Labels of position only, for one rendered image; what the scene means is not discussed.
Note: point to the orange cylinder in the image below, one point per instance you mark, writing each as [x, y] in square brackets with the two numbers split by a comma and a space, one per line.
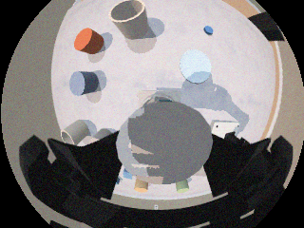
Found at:
[89, 41]
[141, 186]

